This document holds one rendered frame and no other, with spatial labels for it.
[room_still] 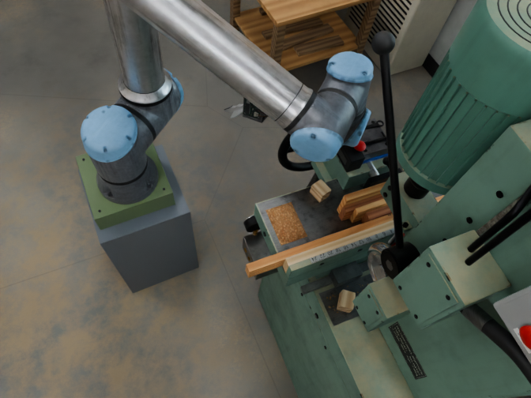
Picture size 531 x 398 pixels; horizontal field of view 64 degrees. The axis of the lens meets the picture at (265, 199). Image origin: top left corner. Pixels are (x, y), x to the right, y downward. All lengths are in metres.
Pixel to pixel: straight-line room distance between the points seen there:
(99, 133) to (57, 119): 1.30
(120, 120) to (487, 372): 1.01
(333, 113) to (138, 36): 0.53
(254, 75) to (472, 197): 0.40
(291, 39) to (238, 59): 1.79
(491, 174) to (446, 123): 0.10
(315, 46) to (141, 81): 1.48
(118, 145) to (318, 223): 0.56
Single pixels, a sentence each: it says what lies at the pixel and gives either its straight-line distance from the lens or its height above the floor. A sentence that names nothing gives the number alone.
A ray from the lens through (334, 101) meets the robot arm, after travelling 0.81.
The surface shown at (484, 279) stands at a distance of 0.65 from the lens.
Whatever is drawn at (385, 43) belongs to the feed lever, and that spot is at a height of 1.41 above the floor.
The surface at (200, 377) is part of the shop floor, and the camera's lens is 1.84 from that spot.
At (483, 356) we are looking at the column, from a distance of 0.80.
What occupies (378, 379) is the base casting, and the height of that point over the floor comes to 0.80.
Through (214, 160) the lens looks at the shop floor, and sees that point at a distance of 2.20.
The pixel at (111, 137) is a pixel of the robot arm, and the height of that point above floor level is 0.90.
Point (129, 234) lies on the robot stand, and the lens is 1.44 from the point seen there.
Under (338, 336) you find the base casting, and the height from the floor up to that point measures 0.80.
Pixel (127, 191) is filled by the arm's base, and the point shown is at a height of 0.68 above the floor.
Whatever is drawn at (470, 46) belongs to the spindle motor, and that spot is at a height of 1.46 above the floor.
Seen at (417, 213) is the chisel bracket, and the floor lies 1.07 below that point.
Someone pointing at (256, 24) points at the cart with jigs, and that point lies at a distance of 2.64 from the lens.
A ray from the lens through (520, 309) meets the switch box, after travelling 0.58.
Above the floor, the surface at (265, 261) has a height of 0.94.
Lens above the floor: 1.83
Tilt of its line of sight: 61 degrees down
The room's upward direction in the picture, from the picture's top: 10 degrees clockwise
